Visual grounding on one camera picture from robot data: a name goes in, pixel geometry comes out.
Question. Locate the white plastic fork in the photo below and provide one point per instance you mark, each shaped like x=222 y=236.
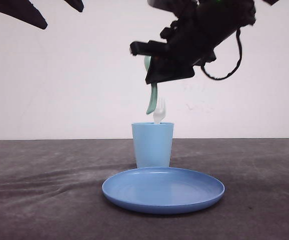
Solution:
x=160 y=111

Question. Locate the light blue plastic cup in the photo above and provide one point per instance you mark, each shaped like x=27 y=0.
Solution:
x=152 y=143

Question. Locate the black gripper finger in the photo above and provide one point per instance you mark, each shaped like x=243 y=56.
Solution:
x=76 y=4
x=163 y=69
x=23 y=10
x=150 y=48

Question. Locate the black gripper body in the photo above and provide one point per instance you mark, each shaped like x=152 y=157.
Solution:
x=202 y=25

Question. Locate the mint green plastic spoon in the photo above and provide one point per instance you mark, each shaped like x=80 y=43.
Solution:
x=154 y=89

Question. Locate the blue plastic plate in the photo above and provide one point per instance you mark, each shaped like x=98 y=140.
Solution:
x=163 y=190

